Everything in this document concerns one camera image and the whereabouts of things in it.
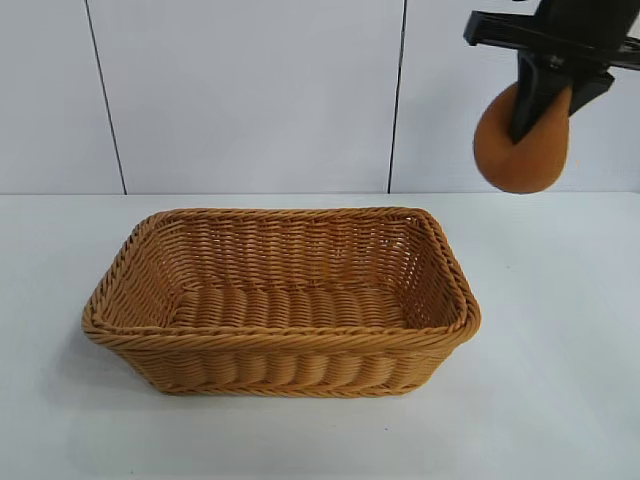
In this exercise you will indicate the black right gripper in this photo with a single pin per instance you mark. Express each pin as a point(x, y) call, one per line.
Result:
point(580, 30)

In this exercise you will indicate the brown woven wicker basket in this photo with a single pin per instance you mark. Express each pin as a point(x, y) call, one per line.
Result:
point(280, 360)

